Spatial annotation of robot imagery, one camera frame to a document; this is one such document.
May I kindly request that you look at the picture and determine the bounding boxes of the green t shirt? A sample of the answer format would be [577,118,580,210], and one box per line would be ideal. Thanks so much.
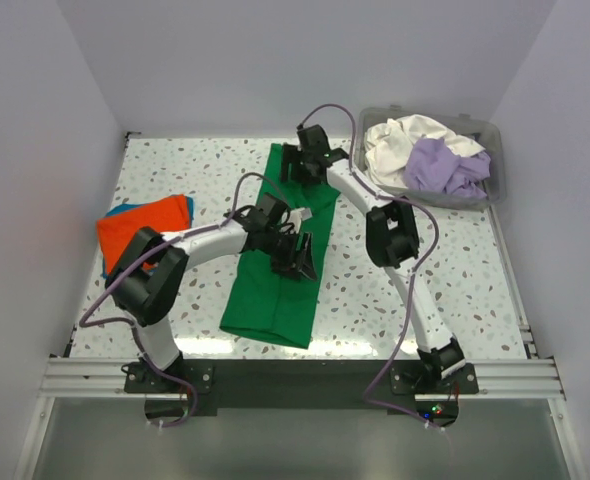
[220,143,339,349]

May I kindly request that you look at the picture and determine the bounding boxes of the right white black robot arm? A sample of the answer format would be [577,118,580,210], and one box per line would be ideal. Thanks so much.
[280,124,465,381]

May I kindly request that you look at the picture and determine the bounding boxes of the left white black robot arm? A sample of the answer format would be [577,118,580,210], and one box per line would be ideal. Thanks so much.
[105,193,318,372]

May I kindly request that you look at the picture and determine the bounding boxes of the white crumpled t shirt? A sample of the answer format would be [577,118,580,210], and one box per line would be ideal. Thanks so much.
[364,114,488,189]

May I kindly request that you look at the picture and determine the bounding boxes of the lavender crumpled t shirt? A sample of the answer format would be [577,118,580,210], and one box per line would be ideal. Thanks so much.
[402,138,491,200]

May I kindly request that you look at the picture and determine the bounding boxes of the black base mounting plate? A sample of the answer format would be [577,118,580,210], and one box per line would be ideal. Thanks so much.
[121,359,480,426]

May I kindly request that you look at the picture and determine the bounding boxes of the clear plastic bin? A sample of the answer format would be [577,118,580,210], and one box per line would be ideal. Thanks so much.
[355,107,505,210]

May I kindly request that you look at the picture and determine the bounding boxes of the folded blue t shirt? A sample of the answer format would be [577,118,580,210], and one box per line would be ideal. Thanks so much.
[99,195,196,281]

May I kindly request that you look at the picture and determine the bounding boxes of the folded orange t shirt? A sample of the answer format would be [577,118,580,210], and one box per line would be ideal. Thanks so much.
[96,194,194,274]

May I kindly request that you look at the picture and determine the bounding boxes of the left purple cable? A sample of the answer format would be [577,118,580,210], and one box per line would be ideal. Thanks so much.
[78,172,296,429]

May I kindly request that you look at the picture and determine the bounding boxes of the aluminium frame rail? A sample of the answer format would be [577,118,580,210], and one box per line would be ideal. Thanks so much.
[38,358,566,400]

